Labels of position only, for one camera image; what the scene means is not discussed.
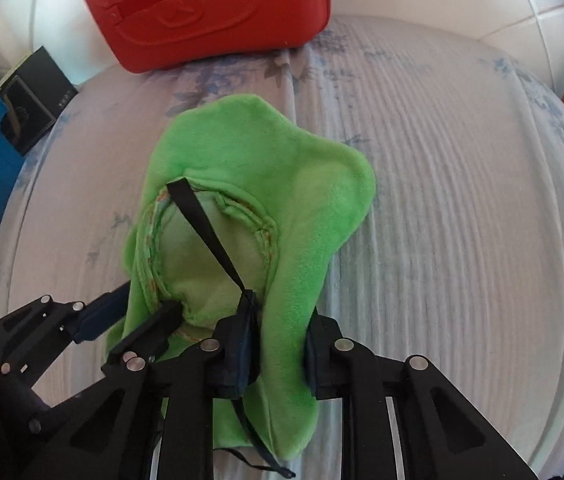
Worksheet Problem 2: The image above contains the red hard carry case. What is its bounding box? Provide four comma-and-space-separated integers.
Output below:
85, 0, 331, 74

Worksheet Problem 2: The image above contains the black box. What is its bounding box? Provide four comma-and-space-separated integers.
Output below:
0, 47, 78, 155

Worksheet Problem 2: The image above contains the green fleece hat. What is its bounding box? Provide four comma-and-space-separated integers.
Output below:
107, 94, 375, 460

